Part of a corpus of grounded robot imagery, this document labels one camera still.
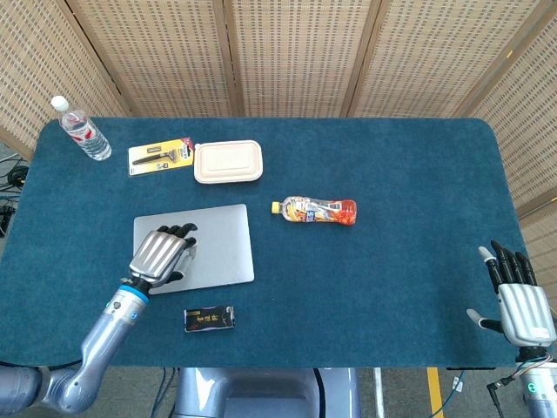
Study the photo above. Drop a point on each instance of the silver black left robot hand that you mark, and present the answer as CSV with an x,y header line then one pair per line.
x,y
159,254

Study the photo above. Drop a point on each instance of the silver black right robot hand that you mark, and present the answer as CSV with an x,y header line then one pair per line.
x,y
524,313

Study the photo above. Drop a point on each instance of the grey laptop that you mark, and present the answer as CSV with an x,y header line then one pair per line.
x,y
222,244

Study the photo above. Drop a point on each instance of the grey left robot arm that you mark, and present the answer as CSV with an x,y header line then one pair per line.
x,y
104,335

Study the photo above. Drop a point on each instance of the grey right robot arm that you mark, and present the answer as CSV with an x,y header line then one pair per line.
x,y
539,392

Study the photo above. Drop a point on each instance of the black ink box gold characters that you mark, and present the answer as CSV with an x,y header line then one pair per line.
x,y
209,320

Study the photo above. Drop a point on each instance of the beige lidded lunch box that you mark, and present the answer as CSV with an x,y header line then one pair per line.
x,y
226,161

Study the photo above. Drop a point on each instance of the clear water bottle red label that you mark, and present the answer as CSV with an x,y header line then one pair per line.
x,y
85,132

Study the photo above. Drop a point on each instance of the blue carpet table cover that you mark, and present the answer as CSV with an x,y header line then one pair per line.
x,y
370,283

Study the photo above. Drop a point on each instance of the orange tea plastic bottle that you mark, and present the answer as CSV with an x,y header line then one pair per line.
x,y
322,211

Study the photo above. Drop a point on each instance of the grey robot torso base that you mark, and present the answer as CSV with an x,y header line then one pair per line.
x,y
261,392

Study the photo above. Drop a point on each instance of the woven bamboo folding screen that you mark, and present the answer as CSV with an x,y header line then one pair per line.
x,y
296,56

